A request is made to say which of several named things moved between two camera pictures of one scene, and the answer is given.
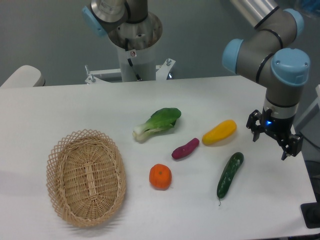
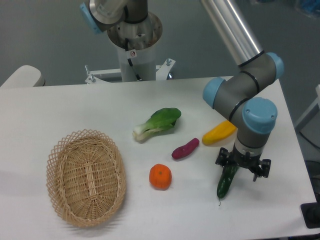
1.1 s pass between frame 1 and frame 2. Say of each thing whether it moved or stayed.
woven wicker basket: stayed
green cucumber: stayed
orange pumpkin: stayed
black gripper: moved
